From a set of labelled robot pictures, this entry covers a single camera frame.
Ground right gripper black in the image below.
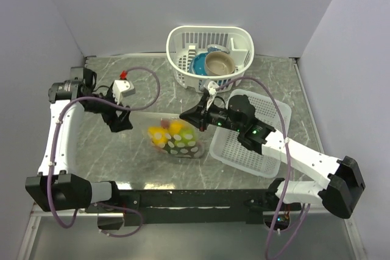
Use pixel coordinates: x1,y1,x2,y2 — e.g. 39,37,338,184
179,96,243,133

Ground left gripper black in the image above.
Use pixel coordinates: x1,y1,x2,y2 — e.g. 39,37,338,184
85,86,133,132

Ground clear zip top bag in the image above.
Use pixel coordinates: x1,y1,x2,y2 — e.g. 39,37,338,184
130,111,205,159

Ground fake yellow lemon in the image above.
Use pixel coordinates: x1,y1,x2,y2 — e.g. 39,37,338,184
147,127,169,147

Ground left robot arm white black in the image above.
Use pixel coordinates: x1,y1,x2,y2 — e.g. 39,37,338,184
25,66,135,213

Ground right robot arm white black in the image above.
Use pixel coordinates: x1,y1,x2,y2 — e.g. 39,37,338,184
179,94,366,219

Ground fake yellow pear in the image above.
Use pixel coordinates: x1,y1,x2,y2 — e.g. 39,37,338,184
168,120,186,136

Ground fake green apple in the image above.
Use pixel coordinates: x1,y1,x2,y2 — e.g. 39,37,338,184
176,128,196,147

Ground fake purple beet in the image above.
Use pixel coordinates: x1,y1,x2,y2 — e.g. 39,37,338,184
160,120,170,128

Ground white perforated tray basket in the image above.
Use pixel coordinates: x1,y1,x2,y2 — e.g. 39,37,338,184
209,89,291,178

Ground blue plate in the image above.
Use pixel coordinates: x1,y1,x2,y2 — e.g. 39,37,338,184
190,52,227,88

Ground beige bowl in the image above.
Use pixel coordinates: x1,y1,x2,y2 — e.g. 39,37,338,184
204,52,235,76

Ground white dish rack basket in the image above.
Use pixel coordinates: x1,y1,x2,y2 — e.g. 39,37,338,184
166,26,255,93

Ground blue patterned white bowl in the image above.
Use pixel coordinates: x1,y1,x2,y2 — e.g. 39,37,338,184
207,44,230,54

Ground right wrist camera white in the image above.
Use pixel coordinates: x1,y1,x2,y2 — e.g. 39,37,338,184
204,79,219,110

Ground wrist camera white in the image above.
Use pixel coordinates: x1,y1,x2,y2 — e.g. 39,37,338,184
204,79,219,110
112,80,136,105

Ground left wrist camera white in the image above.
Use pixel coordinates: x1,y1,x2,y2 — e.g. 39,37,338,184
112,80,136,105

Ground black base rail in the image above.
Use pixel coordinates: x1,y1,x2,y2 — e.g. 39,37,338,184
84,189,302,231

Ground aluminium frame rail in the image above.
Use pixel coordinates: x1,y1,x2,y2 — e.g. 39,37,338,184
16,202,101,260

